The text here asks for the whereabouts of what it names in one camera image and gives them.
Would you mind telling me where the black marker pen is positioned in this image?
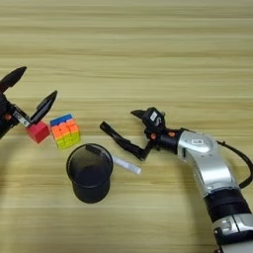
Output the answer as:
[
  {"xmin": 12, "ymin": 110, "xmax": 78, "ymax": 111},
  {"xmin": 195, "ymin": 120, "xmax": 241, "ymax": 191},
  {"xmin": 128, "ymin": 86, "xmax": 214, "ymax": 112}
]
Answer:
[{"xmin": 99, "ymin": 121, "xmax": 131, "ymax": 147}]

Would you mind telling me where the multicoloured puzzle cube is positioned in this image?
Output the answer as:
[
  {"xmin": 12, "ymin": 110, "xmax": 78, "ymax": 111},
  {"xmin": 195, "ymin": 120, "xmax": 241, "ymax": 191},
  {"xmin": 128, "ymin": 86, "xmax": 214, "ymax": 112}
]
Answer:
[{"xmin": 49, "ymin": 114, "xmax": 81, "ymax": 150}]

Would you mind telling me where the red cube block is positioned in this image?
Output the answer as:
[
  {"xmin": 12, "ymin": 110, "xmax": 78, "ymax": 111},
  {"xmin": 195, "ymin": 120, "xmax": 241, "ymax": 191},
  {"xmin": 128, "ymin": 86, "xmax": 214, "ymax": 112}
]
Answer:
[{"xmin": 26, "ymin": 120, "xmax": 51, "ymax": 144}]

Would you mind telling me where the black mesh pen cup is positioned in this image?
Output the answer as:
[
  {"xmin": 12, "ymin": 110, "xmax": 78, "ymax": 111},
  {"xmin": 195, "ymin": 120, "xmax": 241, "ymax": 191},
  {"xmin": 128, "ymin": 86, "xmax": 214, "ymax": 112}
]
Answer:
[{"xmin": 65, "ymin": 142, "xmax": 114, "ymax": 205}]

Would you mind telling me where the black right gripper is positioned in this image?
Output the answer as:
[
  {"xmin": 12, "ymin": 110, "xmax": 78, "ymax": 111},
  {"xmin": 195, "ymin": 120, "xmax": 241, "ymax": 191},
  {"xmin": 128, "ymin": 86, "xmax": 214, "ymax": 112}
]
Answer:
[{"xmin": 112, "ymin": 109, "xmax": 182, "ymax": 162}]

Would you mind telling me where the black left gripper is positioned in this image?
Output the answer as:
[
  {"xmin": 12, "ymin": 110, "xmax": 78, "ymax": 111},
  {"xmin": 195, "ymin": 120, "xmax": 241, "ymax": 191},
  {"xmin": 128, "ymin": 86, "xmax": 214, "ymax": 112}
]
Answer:
[{"xmin": 0, "ymin": 65, "xmax": 58, "ymax": 139}]

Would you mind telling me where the white silver pen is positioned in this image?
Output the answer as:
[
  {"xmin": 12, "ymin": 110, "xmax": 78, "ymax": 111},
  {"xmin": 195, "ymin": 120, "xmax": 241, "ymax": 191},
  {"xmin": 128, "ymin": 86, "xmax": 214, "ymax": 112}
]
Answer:
[{"xmin": 111, "ymin": 155, "xmax": 142, "ymax": 176}]

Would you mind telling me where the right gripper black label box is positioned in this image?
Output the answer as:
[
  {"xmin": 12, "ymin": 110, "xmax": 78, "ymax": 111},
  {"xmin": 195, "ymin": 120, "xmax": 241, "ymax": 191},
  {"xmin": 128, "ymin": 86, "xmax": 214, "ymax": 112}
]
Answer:
[{"xmin": 141, "ymin": 107, "xmax": 166, "ymax": 134}]

